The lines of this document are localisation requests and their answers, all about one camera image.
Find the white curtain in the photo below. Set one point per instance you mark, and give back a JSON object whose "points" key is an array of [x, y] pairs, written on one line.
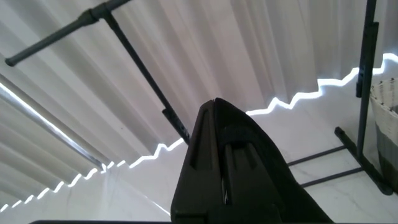
{"points": [[217, 46]]}

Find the black clothes rack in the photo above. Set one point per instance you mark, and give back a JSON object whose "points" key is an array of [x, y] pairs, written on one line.
{"points": [[367, 62]]}

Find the black garment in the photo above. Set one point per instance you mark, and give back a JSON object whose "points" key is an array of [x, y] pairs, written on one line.
{"points": [[280, 174]]}

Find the white laundry basket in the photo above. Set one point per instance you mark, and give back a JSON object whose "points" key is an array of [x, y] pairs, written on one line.
{"points": [[385, 105]]}

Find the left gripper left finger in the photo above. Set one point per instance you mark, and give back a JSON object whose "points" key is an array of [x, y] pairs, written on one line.
{"points": [[199, 186]]}

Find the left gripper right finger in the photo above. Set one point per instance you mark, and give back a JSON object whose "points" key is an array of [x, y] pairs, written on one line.
{"points": [[245, 189]]}

